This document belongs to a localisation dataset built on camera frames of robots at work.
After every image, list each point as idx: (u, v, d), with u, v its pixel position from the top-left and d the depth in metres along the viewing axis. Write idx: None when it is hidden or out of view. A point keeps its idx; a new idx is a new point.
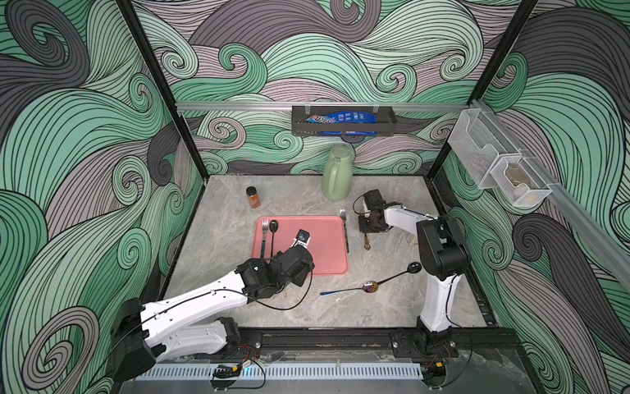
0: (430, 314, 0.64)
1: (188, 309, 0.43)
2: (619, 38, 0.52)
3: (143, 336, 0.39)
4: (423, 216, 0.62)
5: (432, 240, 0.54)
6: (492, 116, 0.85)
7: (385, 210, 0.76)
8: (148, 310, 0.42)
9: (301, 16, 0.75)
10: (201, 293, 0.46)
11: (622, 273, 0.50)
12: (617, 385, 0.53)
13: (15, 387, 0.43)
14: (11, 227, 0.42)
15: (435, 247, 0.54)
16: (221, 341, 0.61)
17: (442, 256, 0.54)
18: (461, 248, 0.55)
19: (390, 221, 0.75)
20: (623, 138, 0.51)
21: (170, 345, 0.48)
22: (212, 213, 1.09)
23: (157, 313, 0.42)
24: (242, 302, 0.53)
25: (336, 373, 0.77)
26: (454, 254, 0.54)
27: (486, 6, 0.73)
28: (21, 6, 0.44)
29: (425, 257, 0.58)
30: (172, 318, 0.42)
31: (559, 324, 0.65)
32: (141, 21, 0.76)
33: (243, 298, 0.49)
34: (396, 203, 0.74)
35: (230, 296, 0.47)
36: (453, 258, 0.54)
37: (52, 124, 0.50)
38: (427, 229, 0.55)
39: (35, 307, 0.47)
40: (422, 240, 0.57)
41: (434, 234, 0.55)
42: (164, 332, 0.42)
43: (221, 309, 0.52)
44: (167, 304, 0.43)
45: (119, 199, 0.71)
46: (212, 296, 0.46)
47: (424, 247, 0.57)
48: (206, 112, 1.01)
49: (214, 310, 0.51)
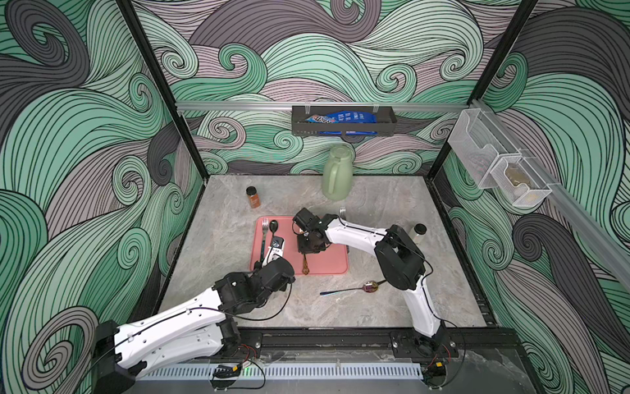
0: (417, 320, 0.64)
1: (162, 330, 0.44)
2: (619, 38, 0.52)
3: (116, 359, 0.40)
4: (371, 235, 0.59)
5: (392, 258, 0.53)
6: (492, 116, 0.85)
7: (327, 231, 0.69)
8: (126, 332, 0.43)
9: (302, 16, 0.75)
10: (176, 312, 0.46)
11: (622, 274, 0.50)
12: (617, 385, 0.53)
13: (15, 387, 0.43)
14: (11, 228, 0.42)
15: (397, 265, 0.53)
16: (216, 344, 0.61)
17: (406, 268, 0.54)
18: (415, 253, 0.56)
19: (334, 239, 0.69)
20: (623, 137, 0.51)
21: (153, 360, 0.49)
22: (212, 213, 1.09)
23: (130, 335, 0.42)
24: (218, 319, 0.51)
25: (336, 373, 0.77)
26: (415, 261, 0.56)
27: (487, 6, 0.73)
28: (22, 6, 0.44)
29: (390, 272, 0.55)
30: (146, 340, 0.42)
31: (559, 324, 0.65)
32: (141, 21, 0.76)
33: (219, 315, 0.48)
34: (335, 217, 0.71)
35: (204, 313, 0.47)
36: (414, 265, 0.55)
37: (52, 124, 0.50)
38: (385, 252, 0.53)
39: (35, 306, 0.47)
40: (384, 262, 0.55)
41: (392, 252, 0.53)
42: (139, 355, 0.43)
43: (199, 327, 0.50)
44: (143, 325, 0.44)
45: (119, 199, 0.71)
46: (186, 316, 0.46)
47: (387, 267, 0.55)
48: (206, 112, 1.01)
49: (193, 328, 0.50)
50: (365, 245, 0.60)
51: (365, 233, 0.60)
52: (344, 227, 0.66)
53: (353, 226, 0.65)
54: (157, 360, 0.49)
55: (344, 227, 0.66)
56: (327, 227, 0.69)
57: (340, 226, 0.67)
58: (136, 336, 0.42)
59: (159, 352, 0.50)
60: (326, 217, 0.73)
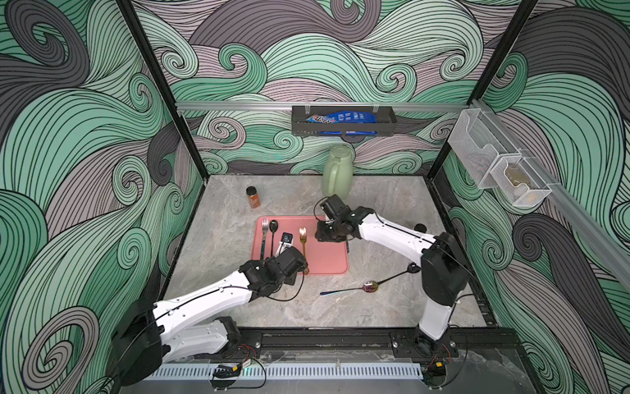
0: (426, 323, 0.63)
1: (199, 305, 0.45)
2: (619, 38, 0.52)
3: (160, 331, 0.40)
4: (415, 239, 0.53)
5: (440, 270, 0.46)
6: (492, 116, 0.85)
7: (361, 226, 0.62)
8: (163, 308, 0.43)
9: (302, 16, 0.75)
10: (209, 290, 0.48)
11: (622, 273, 0.50)
12: (617, 385, 0.53)
13: (15, 387, 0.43)
14: (11, 228, 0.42)
15: (444, 278, 0.47)
16: (223, 339, 0.61)
17: (452, 281, 0.47)
18: (463, 266, 0.49)
19: (367, 236, 0.63)
20: (623, 137, 0.51)
21: (175, 345, 0.48)
22: (212, 213, 1.09)
23: (170, 309, 0.43)
24: (246, 300, 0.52)
25: (336, 373, 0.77)
26: (462, 277, 0.49)
27: (486, 6, 0.73)
28: (22, 6, 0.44)
29: (430, 286, 0.50)
30: (185, 315, 0.44)
31: (559, 324, 0.65)
32: (141, 21, 0.76)
33: (247, 295, 0.52)
34: (372, 213, 0.64)
35: (237, 292, 0.50)
36: (461, 281, 0.49)
37: (52, 124, 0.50)
38: (435, 262, 0.46)
39: (35, 306, 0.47)
40: (428, 272, 0.48)
41: (441, 263, 0.47)
42: (177, 330, 0.44)
43: (230, 306, 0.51)
44: (179, 301, 0.45)
45: (119, 199, 0.71)
46: (221, 293, 0.49)
47: (430, 277, 0.49)
48: (206, 112, 1.00)
49: (224, 307, 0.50)
50: (404, 250, 0.55)
51: (408, 237, 0.54)
52: (381, 226, 0.59)
53: (393, 226, 0.58)
54: (179, 345, 0.49)
55: (381, 226, 0.59)
56: (361, 222, 0.63)
57: (376, 224, 0.60)
58: (175, 311, 0.43)
59: (177, 340, 0.49)
60: (360, 210, 0.67)
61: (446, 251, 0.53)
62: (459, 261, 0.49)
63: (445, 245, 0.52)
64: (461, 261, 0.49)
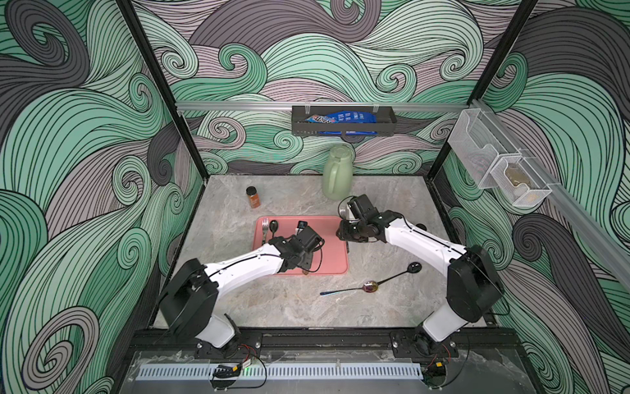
0: (434, 325, 0.62)
1: (243, 268, 0.49)
2: (619, 38, 0.52)
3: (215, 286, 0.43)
4: (442, 248, 0.51)
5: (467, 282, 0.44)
6: (492, 116, 0.85)
7: (387, 229, 0.61)
8: (212, 268, 0.46)
9: (302, 16, 0.75)
10: (247, 257, 0.52)
11: (622, 274, 0.50)
12: (617, 385, 0.53)
13: (15, 387, 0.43)
14: (11, 228, 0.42)
15: (471, 290, 0.44)
16: (230, 333, 0.62)
17: (481, 298, 0.45)
18: (495, 284, 0.46)
19: (394, 240, 0.61)
20: (623, 137, 0.51)
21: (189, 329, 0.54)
22: (212, 213, 1.09)
23: (220, 269, 0.47)
24: (274, 269, 0.57)
25: (336, 373, 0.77)
26: (491, 294, 0.46)
27: (486, 6, 0.73)
28: (22, 6, 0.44)
29: (456, 300, 0.48)
30: (233, 275, 0.47)
31: (558, 324, 0.65)
32: (141, 21, 0.76)
33: (277, 263, 0.57)
34: (400, 218, 0.62)
35: (271, 259, 0.55)
36: (490, 300, 0.46)
37: (52, 124, 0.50)
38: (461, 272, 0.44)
39: (35, 307, 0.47)
40: (454, 285, 0.46)
41: (469, 275, 0.44)
42: (225, 290, 0.47)
43: (266, 272, 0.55)
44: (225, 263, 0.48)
45: (119, 199, 0.71)
46: (257, 258, 0.53)
47: (457, 290, 0.46)
48: (206, 112, 1.00)
49: (260, 273, 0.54)
50: (429, 258, 0.53)
51: (437, 245, 0.51)
52: (408, 231, 0.58)
53: (420, 231, 0.56)
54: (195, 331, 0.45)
55: (408, 231, 0.58)
56: (388, 225, 0.61)
57: (404, 229, 0.59)
58: (224, 271, 0.47)
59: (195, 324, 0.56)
60: (388, 215, 0.65)
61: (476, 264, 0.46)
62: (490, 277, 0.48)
63: (476, 258, 0.49)
64: (492, 278, 0.46)
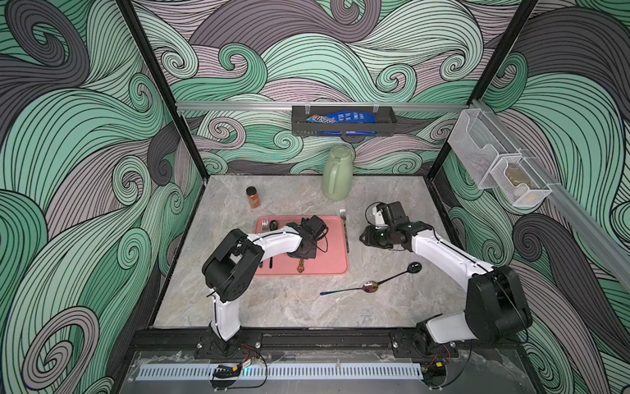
0: (438, 325, 0.62)
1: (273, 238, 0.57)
2: (619, 38, 0.52)
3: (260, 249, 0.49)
4: (468, 263, 0.49)
5: (490, 300, 0.42)
6: (491, 116, 0.85)
7: (414, 238, 0.61)
8: (251, 236, 0.53)
9: (302, 16, 0.75)
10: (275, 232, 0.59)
11: (621, 273, 0.50)
12: (617, 385, 0.53)
13: (15, 388, 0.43)
14: (11, 228, 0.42)
15: (491, 310, 0.42)
16: (235, 327, 0.64)
17: (501, 319, 0.42)
18: (521, 311, 0.43)
19: (421, 252, 0.61)
20: (623, 137, 0.51)
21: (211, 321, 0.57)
22: (212, 213, 1.09)
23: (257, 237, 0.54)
24: (295, 247, 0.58)
25: (336, 373, 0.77)
26: (513, 318, 0.43)
27: (486, 6, 0.73)
28: (22, 6, 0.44)
29: (473, 314, 0.46)
30: (268, 242, 0.54)
31: (558, 323, 0.65)
32: (141, 21, 0.76)
33: (298, 241, 0.66)
34: (428, 228, 0.63)
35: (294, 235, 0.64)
36: (510, 325, 0.43)
37: (52, 124, 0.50)
38: (485, 289, 0.43)
39: (35, 308, 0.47)
40: (474, 300, 0.45)
41: (495, 294, 0.43)
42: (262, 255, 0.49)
43: (291, 245, 0.65)
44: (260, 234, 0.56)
45: (119, 199, 0.71)
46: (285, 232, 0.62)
47: (476, 306, 0.45)
48: (206, 112, 1.01)
49: (285, 247, 0.63)
50: (456, 273, 0.51)
51: (462, 258, 0.51)
52: (436, 241, 0.57)
53: (449, 244, 0.56)
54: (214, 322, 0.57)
55: (435, 242, 0.57)
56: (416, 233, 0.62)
57: (431, 240, 0.58)
58: (262, 237, 0.55)
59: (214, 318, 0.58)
60: (417, 224, 0.65)
61: (504, 287, 0.47)
62: (517, 303, 0.46)
63: (504, 281, 0.47)
64: (520, 304, 0.43)
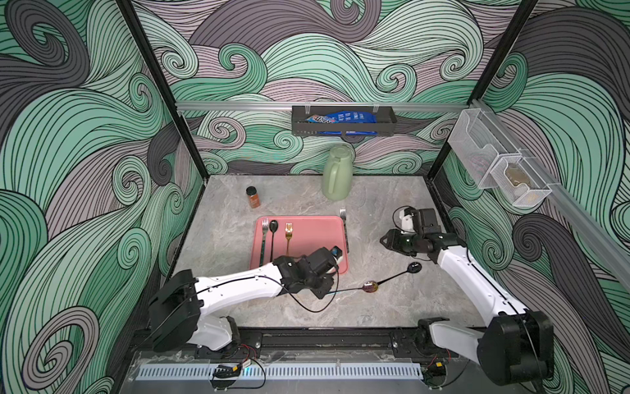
0: (441, 329, 0.62)
1: (236, 288, 0.47)
2: (619, 38, 0.52)
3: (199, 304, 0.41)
4: (497, 297, 0.45)
5: (513, 344, 0.39)
6: (492, 115, 0.85)
7: (444, 251, 0.57)
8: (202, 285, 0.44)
9: (301, 16, 0.75)
10: (244, 276, 0.49)
11: (621, 273, 0.50)
12: (617, 385, 0.53)
13: (15, 387, 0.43)
14: (11, 226, 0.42)
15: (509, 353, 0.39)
16: (226, 338, 0.61)
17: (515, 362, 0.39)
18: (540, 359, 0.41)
19: (446, 271, 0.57)
20: (623, 137, 0.51)
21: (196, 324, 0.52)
22: (212, 213, 1.09)
23: (209, 286, 0.44)
24: (271, 293, 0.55)
25: (336, 373, 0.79)
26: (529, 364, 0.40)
27: (486, 6, 0.73)
28: (22, 6, 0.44)
29: (488, 348, 0.43)
30: (225, 295, 0.45)
31: (559, 324, 0.65)
32: (141, 21, 0.76)
33: (277, 289, 0.53)
34: (461, 246, 0.57)
35: (270, 285, 0.51)
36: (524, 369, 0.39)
37: (52, 124, 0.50)
38: (509, 331, 0.39)
39: (35, 308, 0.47)
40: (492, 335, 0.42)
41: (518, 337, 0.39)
42: (213, 307, 0.45)
43: (254, 296, 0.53)
44: (217, 281, 0.46)
45: (119, 199, 0.71)
46: (255, 281, 0.49)
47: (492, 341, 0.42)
48: (206, 112, 1.01)
49: (252, 295, 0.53)
50: (479, 301, 0.47)
51: (490, 291, 0.46)
52: (467, 263, 0.52)
53: (480, 271, 0.50)
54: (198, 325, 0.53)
55: (466, 263, 0.52)
56: (445, 247, 0.57)
57: (463, 259, 0.53)
58: (214, 289, 0.44)
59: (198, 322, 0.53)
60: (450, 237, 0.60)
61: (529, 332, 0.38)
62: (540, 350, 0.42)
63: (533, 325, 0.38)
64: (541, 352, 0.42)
